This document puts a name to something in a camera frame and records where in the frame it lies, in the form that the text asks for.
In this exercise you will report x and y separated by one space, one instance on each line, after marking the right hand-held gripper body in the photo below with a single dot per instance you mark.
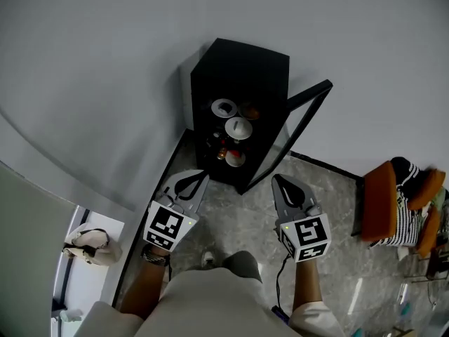
310 235

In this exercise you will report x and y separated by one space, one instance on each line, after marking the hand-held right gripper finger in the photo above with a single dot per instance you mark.
280 202
305 193

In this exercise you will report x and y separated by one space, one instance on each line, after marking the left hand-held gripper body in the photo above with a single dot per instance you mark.
165 225

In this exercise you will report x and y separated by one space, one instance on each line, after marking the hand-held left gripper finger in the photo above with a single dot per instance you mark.
200 193
180 178

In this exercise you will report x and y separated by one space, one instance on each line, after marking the person's right forearm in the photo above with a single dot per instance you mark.
307 283

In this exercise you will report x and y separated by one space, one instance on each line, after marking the person's left forearm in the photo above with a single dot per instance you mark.
145 286

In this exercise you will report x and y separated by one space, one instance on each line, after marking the small orange can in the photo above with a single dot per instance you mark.
221 153

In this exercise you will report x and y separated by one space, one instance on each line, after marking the white and red cup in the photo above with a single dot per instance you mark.
235 158

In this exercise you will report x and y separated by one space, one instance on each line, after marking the dark bottle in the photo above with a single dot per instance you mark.
214 137

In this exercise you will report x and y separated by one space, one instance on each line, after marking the person's white shoe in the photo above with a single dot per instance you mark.
208 258

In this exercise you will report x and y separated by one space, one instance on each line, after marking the glass fridge door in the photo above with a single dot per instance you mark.
301 125

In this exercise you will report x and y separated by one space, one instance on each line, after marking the person's grey trouser leg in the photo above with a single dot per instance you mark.
243 263

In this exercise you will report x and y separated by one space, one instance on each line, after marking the orange armchair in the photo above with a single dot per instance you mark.
379 202

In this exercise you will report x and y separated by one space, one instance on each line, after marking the beige handbag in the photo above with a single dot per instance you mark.
93 246

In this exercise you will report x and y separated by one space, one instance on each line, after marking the person's beige shirt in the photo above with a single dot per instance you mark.
210 307

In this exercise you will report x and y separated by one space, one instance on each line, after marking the brown-top can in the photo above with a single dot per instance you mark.
249 111

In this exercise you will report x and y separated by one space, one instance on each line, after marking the black white striped garment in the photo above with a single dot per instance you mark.
407 219

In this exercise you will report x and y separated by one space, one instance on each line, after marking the black mini fridge cabinet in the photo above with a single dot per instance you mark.
242 69

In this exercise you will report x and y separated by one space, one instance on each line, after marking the white cloth bundle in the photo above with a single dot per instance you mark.
71 315

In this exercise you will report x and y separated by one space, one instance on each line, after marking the grey-green door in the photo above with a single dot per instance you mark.
28 251

